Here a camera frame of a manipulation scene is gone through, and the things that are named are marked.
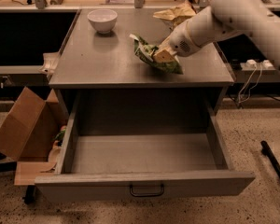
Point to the yellow chip bag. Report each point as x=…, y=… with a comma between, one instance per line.
x=173, y=16

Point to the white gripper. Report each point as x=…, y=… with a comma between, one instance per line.
x=181, y=41

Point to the black drawer handle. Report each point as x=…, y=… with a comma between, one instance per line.
x=146, y=191

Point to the green jalapeno chip bag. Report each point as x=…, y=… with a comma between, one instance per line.
x=145, y=51

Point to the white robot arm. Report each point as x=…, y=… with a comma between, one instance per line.
x=221, y=20

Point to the black floor bar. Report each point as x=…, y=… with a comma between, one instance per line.
x=266, y=150

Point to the white ceramic bowl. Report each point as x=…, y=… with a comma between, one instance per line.
x=102, y=20

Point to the grey cabinet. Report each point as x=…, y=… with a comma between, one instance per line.
x=123, y=95

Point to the open grey top drawer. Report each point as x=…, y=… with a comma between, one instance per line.
x=102, y=167

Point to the brown cardboard box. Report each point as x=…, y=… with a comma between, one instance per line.
x=30, y=134

